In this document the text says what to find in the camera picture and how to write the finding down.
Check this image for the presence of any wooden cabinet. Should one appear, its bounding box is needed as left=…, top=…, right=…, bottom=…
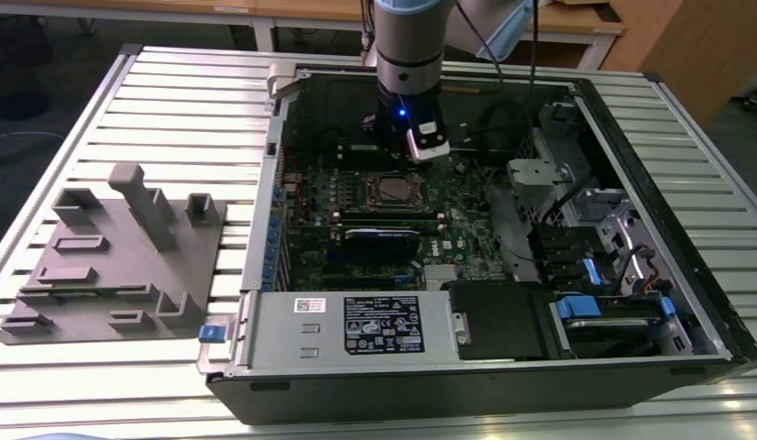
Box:
left=604, top=0, right=757, bottom=127

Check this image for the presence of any silver power supply unit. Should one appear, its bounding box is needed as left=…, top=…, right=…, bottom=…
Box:
left=230, top=289, right=466, bottom=369

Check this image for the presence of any metal socket cover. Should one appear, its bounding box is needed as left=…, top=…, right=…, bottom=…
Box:
left=371, top=174, right=426, bottom=210

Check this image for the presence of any small silver heat sink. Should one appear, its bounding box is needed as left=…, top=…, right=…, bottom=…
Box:
left=425, top=264, right=463, bottom=282

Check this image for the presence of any black PC case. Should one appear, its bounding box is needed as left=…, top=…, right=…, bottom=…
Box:
left=196, top=61, right=757, bottom=426

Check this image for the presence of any thick black cable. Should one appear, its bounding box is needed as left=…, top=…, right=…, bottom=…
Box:
left=457, top=0, right=542, bottom=148

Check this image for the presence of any hard disk in blue carrier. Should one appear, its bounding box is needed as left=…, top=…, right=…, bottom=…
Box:
left=552, top=295, right=678, bottom=361

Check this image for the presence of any silver CPU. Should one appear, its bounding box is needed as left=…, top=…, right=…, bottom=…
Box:
left=378, top=178, right=415, bottom=202

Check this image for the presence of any black graphics card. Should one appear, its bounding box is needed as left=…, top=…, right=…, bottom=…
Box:
left=343, top=227, right=423, bottom=265

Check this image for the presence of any grey plastic case latch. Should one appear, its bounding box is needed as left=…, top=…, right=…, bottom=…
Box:
left=266, top=62, right=301, bottom=100

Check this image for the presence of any black power cable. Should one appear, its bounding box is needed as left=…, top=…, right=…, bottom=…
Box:
left=546, top=178, right=593, bottom=228

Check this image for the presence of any CPU socket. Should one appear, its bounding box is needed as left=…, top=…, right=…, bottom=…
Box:
left=365, top=171, right=431, bottom=213

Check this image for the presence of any silver metal bracket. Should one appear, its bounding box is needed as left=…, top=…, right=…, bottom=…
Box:
left=507, top=157, right=574, bottom=190

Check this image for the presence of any green motherboard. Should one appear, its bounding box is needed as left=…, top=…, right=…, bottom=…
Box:
left=278, top=137, right=521, bottom=293

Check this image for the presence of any green RAM stick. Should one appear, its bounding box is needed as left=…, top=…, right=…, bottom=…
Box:
left=342, top=219, right=446, bottom=232

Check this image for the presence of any coloured wire bundle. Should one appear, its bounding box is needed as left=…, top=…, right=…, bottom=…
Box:
left=633, top=269, right=670, bottom=297

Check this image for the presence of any light wooden desk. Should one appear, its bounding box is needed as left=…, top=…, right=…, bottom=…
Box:
left=272, top=0, right=629, bottom=70
left=0, top=0, right=275, bottom=51

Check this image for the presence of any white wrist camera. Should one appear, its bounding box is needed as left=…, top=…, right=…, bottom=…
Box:
left=406, top=119, right=453, bottom=164

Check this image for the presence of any grey parts rack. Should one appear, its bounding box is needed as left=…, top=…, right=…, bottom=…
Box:
left=0, top=163, right=231, bottom=346

